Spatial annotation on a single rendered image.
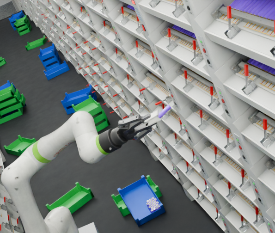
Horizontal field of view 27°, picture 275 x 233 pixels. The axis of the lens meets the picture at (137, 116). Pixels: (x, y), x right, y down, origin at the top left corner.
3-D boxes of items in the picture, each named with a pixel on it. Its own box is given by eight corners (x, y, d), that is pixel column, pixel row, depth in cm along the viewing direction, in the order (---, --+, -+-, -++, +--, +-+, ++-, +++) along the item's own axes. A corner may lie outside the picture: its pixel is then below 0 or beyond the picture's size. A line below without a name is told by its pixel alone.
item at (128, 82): (152, 112, 357) (138, 96, 351) (124, 86, 412) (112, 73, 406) (175, 89, 357) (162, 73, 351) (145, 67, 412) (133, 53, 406)
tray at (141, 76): (183, 119, 285) (171, 106, 281) (144, 88, 340) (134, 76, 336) (212, 91, 285) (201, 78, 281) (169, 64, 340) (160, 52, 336)
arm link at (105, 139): (112, 158, 245) (96, 147, 240) (114, 137, 253) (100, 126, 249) (122, 153, 242) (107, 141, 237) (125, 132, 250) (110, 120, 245)
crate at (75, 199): (62, 221, 415) (57, 212, 411) (50, 213, 431) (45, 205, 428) (94, 196, 427) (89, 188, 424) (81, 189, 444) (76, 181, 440)
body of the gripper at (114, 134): (110, 125, 244) (126, 116, 239) (123, 136, 248) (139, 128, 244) (108, 138, 239) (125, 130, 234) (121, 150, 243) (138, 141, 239)
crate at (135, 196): (165, 211, 375) (162, 204, 370) (138, 226, 372) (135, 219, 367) (146, 181, 397) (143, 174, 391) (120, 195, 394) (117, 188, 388)
